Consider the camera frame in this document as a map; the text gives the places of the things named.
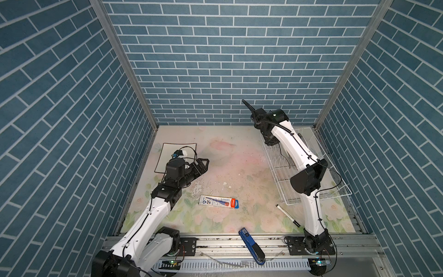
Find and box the white wire dish rack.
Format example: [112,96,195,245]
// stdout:
[261,126,353,207]

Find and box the white slotted cable duct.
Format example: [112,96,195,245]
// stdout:
[152,259,311,273]

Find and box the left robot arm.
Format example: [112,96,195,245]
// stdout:
[91,158,210,277]

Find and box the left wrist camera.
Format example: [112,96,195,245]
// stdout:
[171,149,189,159]

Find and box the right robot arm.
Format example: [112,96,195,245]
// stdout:
[242,99,331,254]

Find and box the aluminium mounting rail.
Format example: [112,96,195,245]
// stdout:
[96,232,388,269]

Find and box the blue white pen box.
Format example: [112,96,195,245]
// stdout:
[199,195,239,209]

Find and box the blue black stapler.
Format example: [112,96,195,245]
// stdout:
[239,228,265,265]

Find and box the white square plate black rim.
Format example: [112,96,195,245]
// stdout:
[154,143,197,174]

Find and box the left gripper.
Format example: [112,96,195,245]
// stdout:
[177,158,210,190]

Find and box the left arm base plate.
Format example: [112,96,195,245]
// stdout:
[165,237,197,257]

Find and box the black white marker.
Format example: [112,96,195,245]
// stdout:
[276,204,301,227]

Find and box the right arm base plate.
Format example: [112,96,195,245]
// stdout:
[283,236,336,256]

